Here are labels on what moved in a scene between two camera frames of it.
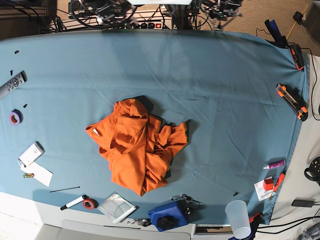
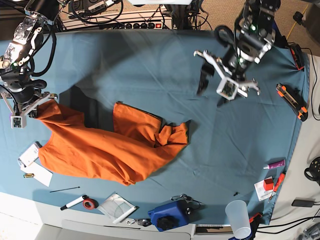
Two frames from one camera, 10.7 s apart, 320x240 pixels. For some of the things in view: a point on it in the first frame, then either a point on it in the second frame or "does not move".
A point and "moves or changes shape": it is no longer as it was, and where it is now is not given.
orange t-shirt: x=138 y=146 moves or changes shape
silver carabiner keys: x=143 y=222 does not move
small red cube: x=268 y=184 does not move
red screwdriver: x=278 y=182 does not move
